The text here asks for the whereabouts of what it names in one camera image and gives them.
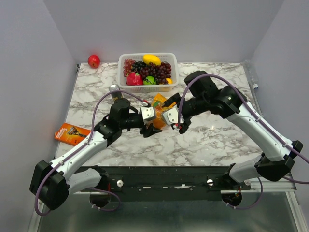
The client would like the clear plastic bottle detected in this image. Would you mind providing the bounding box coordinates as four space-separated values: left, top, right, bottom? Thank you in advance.
243 60 259 89

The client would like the orange juice bottle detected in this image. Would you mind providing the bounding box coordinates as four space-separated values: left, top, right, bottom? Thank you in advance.
152 110 166 129

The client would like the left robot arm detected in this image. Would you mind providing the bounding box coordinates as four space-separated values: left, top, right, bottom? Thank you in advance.
29 98 161 210

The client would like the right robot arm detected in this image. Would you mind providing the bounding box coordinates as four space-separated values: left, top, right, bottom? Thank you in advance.
162 71 303 189

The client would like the orange mango gummy bag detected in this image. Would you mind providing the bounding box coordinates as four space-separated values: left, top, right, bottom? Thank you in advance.
151 93 176 112

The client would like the small yellow lemon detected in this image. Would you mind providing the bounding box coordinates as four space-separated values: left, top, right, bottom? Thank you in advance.
165 78 173 84

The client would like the dark red grape bunch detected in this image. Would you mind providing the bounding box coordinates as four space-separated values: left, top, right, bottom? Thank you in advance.
137 62 171 85

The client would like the green lime ball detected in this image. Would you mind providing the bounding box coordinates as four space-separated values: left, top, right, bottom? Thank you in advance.
143 76 157 85

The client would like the white plastic basket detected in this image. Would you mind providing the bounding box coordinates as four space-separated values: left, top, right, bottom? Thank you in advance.
117 53 179 93

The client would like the red dragon fruit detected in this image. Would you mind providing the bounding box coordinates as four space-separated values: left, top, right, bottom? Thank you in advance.
126 72 143 86

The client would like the yellow mango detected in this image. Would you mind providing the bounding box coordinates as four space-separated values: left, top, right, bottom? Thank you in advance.
142 54 162 65

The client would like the dark purple grape bunch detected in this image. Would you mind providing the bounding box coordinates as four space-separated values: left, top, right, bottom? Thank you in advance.
131 61 147 72

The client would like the black spray can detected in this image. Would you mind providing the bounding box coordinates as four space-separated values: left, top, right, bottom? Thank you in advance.
109 84 123 101

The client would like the orange razor box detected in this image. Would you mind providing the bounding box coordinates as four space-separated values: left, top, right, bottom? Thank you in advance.
54 123 91 146

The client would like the red apple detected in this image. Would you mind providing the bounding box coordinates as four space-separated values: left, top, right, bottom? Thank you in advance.
87 55 100 69

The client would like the black base frame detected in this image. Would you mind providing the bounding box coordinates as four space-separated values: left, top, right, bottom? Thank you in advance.
77 165 252 203

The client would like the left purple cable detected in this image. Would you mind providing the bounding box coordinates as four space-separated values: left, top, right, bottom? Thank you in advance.
34 90 150 216

